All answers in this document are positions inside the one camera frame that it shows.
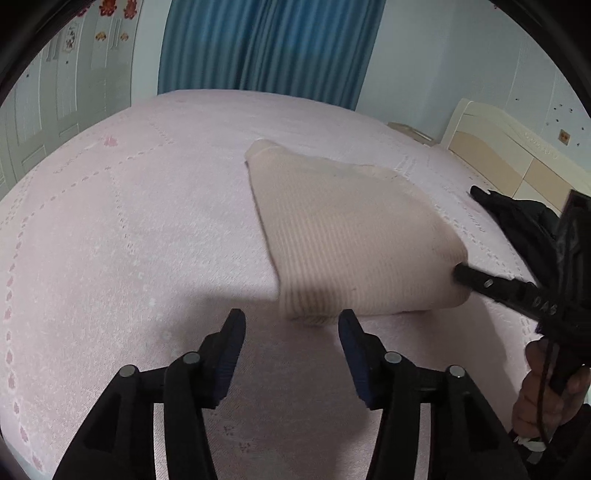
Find peach knit sweater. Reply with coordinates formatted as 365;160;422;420
245;140;469;324

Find person right hand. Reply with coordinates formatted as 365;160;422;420
512;339;590;438

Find black padded jacket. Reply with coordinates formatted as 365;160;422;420
470;185;559;290

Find cream wooden headboard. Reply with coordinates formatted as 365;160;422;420
441;98;590;214

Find pink patterned bed sheet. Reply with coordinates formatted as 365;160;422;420
1;90;529;479

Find blue curtain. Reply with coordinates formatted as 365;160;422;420
158;0;385;110

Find white wardrobe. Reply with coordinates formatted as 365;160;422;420
1;0;143;195

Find red paper decoration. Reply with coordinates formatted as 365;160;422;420
123;0;138;20
99;0;117;17

